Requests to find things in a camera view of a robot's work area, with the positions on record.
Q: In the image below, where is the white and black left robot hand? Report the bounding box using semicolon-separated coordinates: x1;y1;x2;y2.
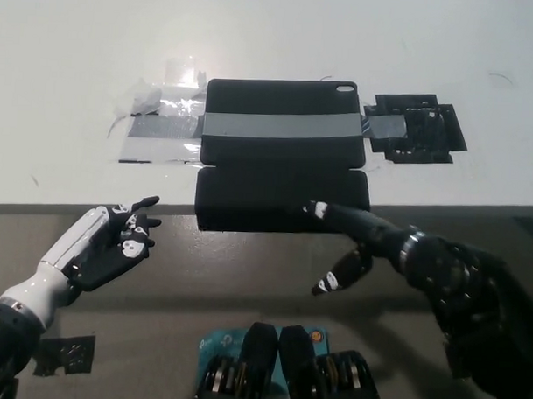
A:
0;190;165;335

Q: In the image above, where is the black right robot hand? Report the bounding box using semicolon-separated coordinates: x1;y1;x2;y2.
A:
298;199;421;301

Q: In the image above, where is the black tablet cover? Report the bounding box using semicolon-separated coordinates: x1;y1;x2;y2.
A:
191;75;377;238

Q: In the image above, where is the black floor tape marker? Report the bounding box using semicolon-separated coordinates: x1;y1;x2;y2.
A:
32;332;97;379

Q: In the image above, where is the short grey tape piece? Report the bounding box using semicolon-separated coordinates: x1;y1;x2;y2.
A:
363;114;409;140

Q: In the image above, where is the pale grey tape piece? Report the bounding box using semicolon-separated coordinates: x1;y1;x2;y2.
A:
117;135;204;165

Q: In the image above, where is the shiny dark grey tape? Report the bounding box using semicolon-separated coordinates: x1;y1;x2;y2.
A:
127;111;207;140

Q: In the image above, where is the crumpled clear tape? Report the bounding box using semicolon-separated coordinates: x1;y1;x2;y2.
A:
114;76;164;118

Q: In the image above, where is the clear tape piece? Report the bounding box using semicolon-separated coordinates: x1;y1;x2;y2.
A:
164;55;209;92

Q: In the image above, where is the black plastic bracket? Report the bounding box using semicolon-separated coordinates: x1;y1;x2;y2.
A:
361;92;470;168

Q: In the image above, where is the grey duct tape strip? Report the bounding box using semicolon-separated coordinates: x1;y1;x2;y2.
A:
201;108;366;144

